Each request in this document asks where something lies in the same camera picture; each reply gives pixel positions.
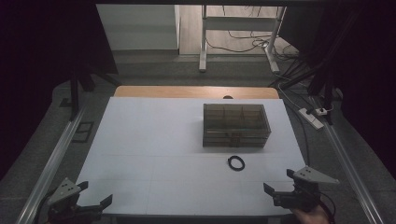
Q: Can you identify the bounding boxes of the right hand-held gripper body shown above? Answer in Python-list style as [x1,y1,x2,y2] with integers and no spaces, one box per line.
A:
[273,166,340,213]

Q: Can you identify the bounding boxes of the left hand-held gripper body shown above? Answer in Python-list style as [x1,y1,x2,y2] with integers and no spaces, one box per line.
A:
[46,176,104,224]

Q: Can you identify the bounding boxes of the black ring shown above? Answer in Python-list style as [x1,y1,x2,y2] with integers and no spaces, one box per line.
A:
[227,155,246,172]

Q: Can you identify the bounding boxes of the transparent brown drawer box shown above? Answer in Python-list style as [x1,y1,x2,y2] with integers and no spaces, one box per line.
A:
[202,103,272,148]

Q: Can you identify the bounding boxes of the person's right hand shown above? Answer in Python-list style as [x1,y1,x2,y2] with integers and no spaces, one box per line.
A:
[290,205,332,224]

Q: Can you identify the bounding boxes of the white power strip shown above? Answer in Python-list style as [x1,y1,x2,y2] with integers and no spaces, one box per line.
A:
[298,107,325,131]

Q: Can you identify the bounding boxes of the black metal stand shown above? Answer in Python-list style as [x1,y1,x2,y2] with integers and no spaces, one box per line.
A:
[68,62,123,122]
[270,57,336,126]

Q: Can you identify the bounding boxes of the wooden table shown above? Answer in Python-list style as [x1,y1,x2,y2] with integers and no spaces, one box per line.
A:
[113,85,280,100]

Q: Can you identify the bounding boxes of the black curtain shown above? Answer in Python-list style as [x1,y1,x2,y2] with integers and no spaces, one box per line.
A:
[279,0,396,180]
[0,0,120,182]

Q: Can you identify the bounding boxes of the white cabinet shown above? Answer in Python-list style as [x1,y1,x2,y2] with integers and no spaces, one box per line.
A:
[95,4,181,51]

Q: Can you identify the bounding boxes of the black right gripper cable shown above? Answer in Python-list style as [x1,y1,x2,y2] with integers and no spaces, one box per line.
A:
[317,190,337,224]

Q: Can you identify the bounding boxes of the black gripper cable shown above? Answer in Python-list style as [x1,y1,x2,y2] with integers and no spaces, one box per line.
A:
[33,188,59,224]
[317,190,337,224]

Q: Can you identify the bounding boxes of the aluminium floor rail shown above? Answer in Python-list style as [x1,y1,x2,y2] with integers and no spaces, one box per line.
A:
[14,105,88,224]
[310,96,387,224]

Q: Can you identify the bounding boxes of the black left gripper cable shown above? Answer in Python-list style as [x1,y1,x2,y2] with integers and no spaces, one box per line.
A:
[33,188,59,224]

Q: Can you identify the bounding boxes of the black rectangular floor frame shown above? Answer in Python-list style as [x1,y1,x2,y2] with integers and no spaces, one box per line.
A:
[71,120,95,144]

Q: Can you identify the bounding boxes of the black floor cable bundle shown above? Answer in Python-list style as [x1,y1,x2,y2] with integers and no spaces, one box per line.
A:
[205,5,302,61]

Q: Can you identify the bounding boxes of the white metal desk frame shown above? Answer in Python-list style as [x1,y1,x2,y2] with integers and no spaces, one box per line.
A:
[198,4,289,75]

